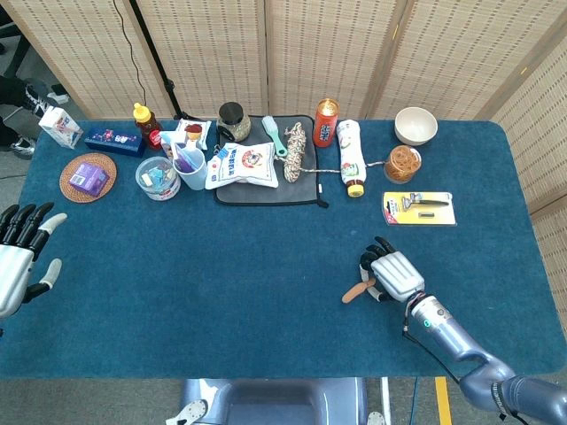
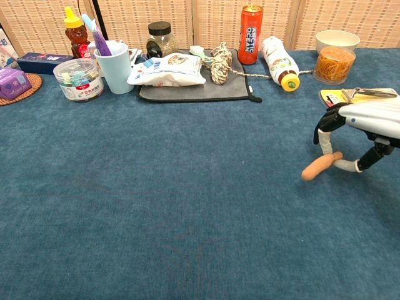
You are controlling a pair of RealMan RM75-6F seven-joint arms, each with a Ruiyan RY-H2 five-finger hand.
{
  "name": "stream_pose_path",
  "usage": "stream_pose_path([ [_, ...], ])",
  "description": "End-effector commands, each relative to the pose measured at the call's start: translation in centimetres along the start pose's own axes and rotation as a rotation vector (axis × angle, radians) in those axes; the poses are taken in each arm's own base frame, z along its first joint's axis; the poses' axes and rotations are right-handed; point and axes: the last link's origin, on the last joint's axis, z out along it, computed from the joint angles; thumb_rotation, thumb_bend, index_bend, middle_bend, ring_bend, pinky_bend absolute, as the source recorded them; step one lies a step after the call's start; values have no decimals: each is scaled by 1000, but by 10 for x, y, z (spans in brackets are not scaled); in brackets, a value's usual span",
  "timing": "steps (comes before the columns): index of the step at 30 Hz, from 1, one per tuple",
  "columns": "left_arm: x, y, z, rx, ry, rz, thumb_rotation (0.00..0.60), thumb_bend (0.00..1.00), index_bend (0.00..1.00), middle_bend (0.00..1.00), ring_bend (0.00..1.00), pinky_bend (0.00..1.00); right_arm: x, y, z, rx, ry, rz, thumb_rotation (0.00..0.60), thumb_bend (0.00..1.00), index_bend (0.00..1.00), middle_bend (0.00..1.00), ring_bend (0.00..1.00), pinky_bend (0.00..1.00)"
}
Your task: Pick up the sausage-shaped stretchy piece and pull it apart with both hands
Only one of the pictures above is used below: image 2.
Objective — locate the yellow razor blister pack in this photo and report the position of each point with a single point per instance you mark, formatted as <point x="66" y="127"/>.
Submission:
<point x="332" y="95"/>

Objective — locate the blue table cloth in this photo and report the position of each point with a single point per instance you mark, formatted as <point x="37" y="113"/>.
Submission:
<point x="175" y="187"/>

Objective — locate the black tripod stand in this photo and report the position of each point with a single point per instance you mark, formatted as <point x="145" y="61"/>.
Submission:
<point x="100" y="22"/>

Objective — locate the white snack bag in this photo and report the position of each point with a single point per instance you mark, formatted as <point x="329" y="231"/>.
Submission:
<point x="168" y="70"/>

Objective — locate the orange drink can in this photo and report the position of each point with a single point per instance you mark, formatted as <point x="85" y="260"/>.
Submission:
<point x="250" y="37"/>

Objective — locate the glass jar black lid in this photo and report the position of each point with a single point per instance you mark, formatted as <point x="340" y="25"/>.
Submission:
<point x="162" y="42"/>

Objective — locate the navy blue box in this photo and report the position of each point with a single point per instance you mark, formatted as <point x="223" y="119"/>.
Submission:
<point x="40" y="62"/>

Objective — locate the honey bear bottle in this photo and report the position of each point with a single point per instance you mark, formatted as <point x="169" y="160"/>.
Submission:
<point x="76" y="36"/>

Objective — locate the grey cloth mat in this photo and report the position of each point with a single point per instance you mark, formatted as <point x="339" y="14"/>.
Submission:
<point x="193" y="92"/>

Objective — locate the orange sausage toy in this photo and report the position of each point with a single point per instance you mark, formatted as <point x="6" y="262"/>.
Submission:
<point x="318" y="165"/>

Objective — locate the white milk carton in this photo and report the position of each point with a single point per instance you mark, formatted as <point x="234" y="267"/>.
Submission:
<point x="4" y="50"/>

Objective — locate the clear tub of rubber bands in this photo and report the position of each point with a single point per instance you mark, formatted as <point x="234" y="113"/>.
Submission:
<point x="334" y="67"/>

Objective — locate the light blue cup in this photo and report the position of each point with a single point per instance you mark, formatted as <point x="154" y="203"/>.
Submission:
<point x="115" y="73"/>

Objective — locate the clear jar of clips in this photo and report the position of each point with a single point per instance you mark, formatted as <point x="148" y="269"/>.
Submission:
<point x="79" y="82"/>

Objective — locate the purple toothbrush pack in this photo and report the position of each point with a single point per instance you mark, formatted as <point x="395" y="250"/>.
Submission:
<point x="103" y="43"/>

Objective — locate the purple box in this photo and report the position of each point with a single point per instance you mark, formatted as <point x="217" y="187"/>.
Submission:
<point x="14" y="82"/>

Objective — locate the white bowl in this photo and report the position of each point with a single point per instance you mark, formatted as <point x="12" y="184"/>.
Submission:
<point x="337" y="39"/>

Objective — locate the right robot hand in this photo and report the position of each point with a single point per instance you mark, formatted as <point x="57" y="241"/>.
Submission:
<point x="372" y="117"/>

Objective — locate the bamboo folding screen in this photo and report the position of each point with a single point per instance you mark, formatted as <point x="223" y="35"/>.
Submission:
<point x="212" y="22"/>

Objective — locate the woven round coaster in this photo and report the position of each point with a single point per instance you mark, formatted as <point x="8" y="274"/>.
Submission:
<point x="34" y="86"/>

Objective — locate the small white red packet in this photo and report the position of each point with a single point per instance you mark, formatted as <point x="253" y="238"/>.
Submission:
<point x="135" y="56"/>

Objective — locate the white bottle yellow cap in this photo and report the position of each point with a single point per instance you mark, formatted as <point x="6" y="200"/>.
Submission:
<point x="278" y="61"/>

